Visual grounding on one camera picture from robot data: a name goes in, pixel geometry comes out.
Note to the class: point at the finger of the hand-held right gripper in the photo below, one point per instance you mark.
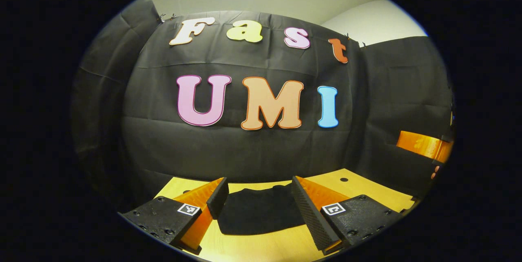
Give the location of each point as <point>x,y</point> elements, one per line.
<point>420,144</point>

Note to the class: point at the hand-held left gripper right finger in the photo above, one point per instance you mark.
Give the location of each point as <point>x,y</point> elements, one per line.
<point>310,213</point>

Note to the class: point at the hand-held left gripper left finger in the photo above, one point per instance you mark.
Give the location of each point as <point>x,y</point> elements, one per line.
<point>218,199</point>

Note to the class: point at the black garment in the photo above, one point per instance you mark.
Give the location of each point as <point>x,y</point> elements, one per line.
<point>257,213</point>

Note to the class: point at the black backdrop cloth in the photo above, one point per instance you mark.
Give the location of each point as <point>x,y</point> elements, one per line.
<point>163,148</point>

